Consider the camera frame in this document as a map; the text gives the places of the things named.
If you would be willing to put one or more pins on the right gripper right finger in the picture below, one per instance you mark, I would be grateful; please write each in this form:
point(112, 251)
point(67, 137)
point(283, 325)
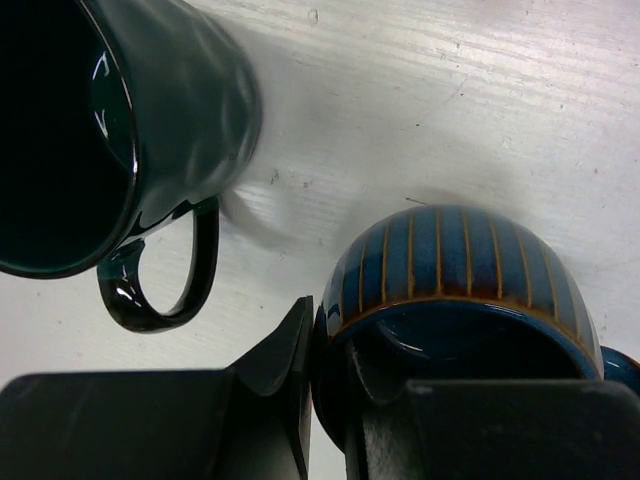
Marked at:
point(407, 426)

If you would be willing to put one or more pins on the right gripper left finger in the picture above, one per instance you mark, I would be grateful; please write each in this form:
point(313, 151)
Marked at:
point(250, 420)

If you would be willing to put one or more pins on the blue striped mug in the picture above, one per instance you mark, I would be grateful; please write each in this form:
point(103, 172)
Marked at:
point(448, 292)

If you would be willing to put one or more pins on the dark green mug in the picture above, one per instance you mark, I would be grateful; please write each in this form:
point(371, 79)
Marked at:
point(117, 118)

